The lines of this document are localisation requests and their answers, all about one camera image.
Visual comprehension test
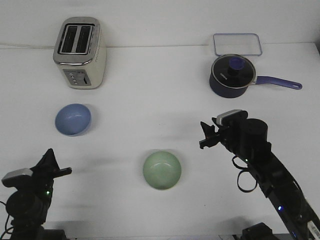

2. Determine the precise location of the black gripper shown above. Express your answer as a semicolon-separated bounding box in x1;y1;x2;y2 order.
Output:
199;117;248;149
31;148;72;198

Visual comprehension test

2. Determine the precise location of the blue bowl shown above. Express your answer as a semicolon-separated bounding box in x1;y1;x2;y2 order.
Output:
54;103;92;136

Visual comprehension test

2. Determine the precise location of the green bowl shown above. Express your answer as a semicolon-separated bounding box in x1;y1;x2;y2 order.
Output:
142;151;182;191

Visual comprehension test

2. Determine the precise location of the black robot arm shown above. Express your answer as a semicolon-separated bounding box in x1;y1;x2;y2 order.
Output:
199;118;320;240
1;148;72;240

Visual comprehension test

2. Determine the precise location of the dark blue saucepan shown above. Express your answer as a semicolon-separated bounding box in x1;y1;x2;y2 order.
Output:
209;71;303;99

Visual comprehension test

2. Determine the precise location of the glass pot lid blue knob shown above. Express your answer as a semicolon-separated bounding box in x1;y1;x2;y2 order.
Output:
211;54;257;89

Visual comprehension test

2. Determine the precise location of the clear blue-rimmed container lid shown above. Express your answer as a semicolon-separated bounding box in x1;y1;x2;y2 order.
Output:
212;33;263;57

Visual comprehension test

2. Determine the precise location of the cream and steel toaster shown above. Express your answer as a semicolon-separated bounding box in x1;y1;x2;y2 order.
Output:
53;16;107;90

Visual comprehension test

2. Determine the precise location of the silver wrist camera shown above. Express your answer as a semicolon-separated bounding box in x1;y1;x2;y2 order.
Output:
216;109;248;126
1;168;33;188

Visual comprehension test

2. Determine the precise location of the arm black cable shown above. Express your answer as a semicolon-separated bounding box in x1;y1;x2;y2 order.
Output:
0;199;16;238
231;155;258;193

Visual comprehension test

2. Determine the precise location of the white toaster power cable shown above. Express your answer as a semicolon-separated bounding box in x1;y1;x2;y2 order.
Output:
0;43;56;50

